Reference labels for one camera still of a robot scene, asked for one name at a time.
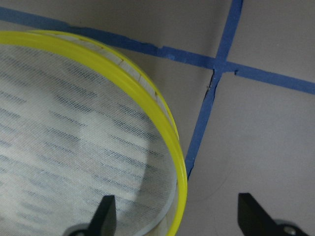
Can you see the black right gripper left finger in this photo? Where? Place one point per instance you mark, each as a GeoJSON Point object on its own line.
{"type": "Point", "coordinates": [103, 222]}

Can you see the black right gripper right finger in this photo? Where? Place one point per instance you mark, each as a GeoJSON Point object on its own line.
{"type": "Point", "coordinates": [253, 220]}

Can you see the yellow steamer basket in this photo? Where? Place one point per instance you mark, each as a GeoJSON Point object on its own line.
{"type": "Point", "coordinates": [80, 122]}

